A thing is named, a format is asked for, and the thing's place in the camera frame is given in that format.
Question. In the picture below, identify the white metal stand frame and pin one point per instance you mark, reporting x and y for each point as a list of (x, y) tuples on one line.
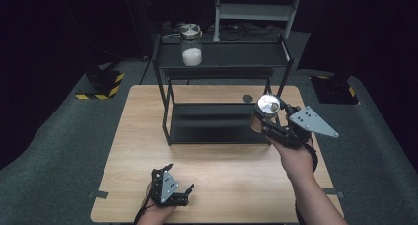
[(253, 12)]

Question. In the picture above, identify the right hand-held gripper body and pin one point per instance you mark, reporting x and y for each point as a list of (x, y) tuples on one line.
[(307, 123)]

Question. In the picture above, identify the glass jar with brown contents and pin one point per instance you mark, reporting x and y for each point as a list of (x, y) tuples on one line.
[(266, 108)]

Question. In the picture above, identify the black metal two-tier shelf rack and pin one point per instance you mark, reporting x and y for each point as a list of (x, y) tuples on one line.
[(218, 123)]

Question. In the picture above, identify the black yellow striped stand base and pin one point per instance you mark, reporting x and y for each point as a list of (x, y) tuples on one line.
[(335, 90), (103, 82)]

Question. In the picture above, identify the person's right hand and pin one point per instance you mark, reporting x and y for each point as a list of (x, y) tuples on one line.
[(295, 162)]

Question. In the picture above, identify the grey tape strip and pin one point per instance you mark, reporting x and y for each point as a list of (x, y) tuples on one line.
[(335, 193), (98, 194)]

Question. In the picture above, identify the glass jar with white powder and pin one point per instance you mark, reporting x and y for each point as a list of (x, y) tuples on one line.
[(191, 47)]

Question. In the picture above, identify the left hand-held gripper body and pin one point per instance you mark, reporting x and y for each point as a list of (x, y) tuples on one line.
[(166, 188)]

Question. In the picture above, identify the person's left hand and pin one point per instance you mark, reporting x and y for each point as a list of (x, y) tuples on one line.
[(157, 210)]

